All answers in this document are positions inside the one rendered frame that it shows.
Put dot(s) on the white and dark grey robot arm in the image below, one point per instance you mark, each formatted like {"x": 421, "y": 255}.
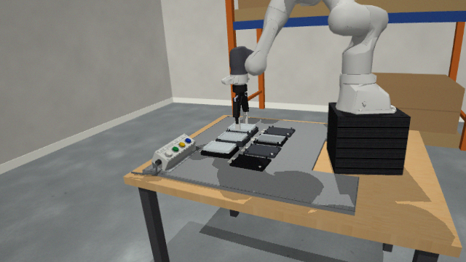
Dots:
{"x": 358, "y": 94}

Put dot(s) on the grey button panel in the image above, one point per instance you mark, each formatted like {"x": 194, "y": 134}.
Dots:
{"x": 168, "y": 157}

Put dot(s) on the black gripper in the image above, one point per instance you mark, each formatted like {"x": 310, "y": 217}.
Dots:
{"x": 241, "y": 99}

